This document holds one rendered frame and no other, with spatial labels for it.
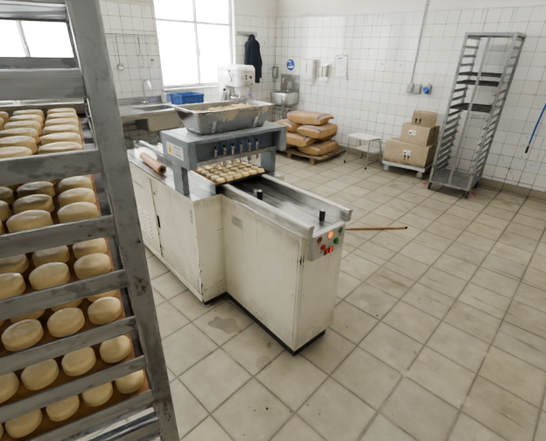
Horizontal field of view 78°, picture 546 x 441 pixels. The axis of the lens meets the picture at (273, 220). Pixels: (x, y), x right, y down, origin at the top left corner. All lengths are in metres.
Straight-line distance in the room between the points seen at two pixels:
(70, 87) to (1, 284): 0.30
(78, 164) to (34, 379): 0.38
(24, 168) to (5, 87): 0.09
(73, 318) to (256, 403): 1.45
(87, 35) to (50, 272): 0.34
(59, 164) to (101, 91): 0.11
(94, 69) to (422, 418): 1.98
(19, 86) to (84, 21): 0.10
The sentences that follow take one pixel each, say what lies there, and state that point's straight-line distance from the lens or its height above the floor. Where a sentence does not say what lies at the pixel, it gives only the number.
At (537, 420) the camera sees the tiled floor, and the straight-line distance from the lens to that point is 2.36.
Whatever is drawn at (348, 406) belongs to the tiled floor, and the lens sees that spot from 2.01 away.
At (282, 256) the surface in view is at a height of 0.67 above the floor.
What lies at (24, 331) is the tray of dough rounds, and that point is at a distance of 0.65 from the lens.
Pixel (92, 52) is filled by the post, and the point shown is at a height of 1.62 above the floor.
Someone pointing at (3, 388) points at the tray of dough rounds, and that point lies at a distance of 0.72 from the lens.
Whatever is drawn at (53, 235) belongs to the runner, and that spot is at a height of 1.41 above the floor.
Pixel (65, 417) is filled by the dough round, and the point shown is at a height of 1.05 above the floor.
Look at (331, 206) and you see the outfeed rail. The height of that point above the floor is 0.88.
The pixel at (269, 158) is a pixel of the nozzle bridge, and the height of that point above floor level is 0.94.
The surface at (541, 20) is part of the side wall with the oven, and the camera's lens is 5.24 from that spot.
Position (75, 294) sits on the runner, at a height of 1.32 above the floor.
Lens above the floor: 1.63
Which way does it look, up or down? 27 degrees down
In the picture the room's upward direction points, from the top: 1 degrees clockwise
